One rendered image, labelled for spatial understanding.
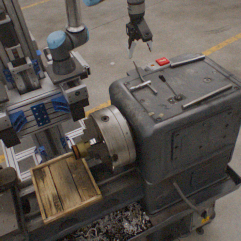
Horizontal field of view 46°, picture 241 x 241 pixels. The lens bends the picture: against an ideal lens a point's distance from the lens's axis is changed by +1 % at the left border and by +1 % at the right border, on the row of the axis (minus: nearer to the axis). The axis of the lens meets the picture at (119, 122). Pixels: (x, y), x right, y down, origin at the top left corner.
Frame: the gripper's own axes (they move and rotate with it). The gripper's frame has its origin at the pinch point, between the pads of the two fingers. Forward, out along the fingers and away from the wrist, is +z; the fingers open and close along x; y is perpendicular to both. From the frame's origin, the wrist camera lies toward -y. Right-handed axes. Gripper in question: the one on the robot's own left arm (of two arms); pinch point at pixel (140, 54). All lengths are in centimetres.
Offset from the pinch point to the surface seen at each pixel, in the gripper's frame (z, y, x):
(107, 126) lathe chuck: 19.1, -17.8, 28.0
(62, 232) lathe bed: 71, -27, 66
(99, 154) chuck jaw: 30, -22, 36
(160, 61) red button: 14.9, 10.1, -16.8
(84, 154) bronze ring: 33, -16, 42
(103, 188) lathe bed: 56, -23, 38
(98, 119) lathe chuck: 17.9, -12.3, 30.3
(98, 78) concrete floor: 141, 196, -31
